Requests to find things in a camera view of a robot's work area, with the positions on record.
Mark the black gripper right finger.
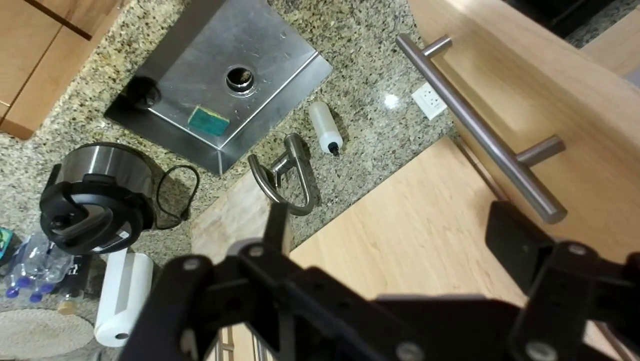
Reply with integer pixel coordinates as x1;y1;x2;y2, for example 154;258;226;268
483;198;640;361

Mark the steel bar door handle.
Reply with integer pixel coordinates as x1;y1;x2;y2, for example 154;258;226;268
393;32;569;226

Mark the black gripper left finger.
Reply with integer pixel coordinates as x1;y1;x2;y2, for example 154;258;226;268
118;198;427;361

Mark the white wall outlet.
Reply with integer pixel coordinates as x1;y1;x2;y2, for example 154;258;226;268
409;80;447;122

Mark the white paper towel roll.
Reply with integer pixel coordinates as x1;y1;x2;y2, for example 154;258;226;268
92;247;155;350

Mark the round beige woven mat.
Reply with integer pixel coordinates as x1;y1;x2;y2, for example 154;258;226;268
0;309;95;361

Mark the clear squeeze bottle black cap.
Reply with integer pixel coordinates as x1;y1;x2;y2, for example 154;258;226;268
305;98;345;159

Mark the small green package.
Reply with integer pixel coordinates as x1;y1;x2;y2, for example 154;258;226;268
0;226;17;261

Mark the wooden base cabinet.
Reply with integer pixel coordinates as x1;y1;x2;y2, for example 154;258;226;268
0;0;132;143

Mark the black cooker power cord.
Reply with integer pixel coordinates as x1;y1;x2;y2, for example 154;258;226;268
154;163;202;224

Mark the steel pressure cooker black lid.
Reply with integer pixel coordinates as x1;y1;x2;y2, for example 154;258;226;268
37;140;166;257

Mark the stainless steel sink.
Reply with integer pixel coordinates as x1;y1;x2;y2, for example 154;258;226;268
101;0;334;177

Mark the light wood cabinet door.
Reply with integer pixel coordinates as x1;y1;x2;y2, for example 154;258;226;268
405;0;640;267

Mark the clear plastic water bottle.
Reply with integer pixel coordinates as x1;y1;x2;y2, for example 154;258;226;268
27;242;75;308
3;233;41;302

